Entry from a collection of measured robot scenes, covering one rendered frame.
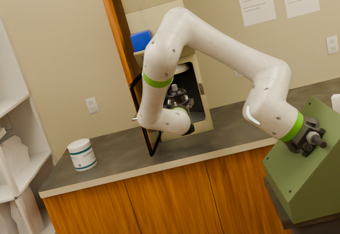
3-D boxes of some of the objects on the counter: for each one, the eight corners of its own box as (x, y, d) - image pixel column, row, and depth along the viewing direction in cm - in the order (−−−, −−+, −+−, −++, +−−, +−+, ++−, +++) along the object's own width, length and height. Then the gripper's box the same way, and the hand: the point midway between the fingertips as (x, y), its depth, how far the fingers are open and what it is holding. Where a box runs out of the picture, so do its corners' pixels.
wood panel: (153, 122, 272) (90, -91, 234) (157, 121, 272) (95, -93, 233) (147, 151, 226) (68, -111, 187) (153, 150, 225) (74, -113, 186)
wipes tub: (78, 163, 235) (70, 141, 231) (98, 158, 234) (91, 136, 230) (73, 173, 223) (64, 150, 219) (94, 168, 222) (86, 144, 218)
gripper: (198, 100, 184) (196, 88, 206) (154, 111, 186) (156, 98, 208) (202, 115, 186) (199, 102, 208) (158, 125, 188) (160, 111, 210)
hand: (178, 101), depth 205 cm, fingers closed on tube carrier, 9 cm apart
